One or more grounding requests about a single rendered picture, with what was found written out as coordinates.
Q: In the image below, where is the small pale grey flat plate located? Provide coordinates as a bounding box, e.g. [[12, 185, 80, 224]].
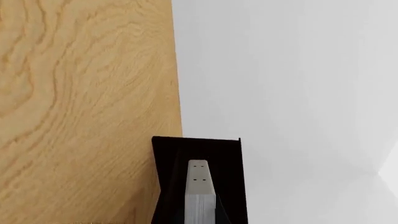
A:
[[185, 159, 217, 224]]

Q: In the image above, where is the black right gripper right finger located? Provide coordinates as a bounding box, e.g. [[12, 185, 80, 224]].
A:
[[198, 136, 249, 224]]

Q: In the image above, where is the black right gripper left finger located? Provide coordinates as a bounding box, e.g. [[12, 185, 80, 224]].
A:
[[151, 136, 200, 224]]

